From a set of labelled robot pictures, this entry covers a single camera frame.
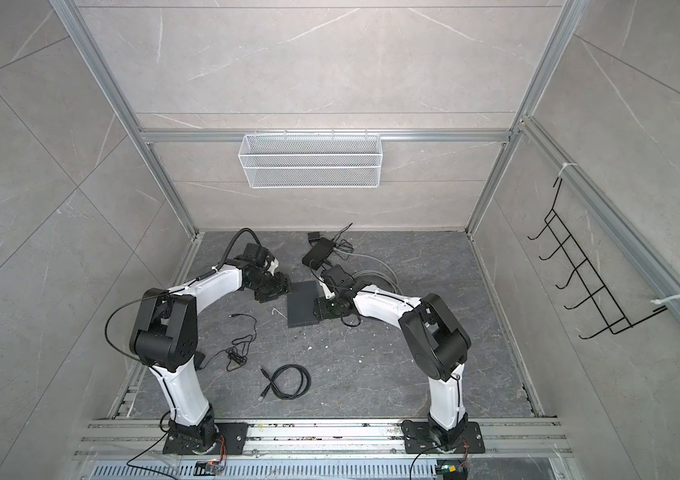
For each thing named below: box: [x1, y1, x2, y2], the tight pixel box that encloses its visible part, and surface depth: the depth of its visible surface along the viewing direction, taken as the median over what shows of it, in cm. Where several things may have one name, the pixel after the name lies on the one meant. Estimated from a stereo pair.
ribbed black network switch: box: [302, 237, 335, 271], surface depth 116 cm
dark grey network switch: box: [287, 280, 319, 328], surface depth 99 cm
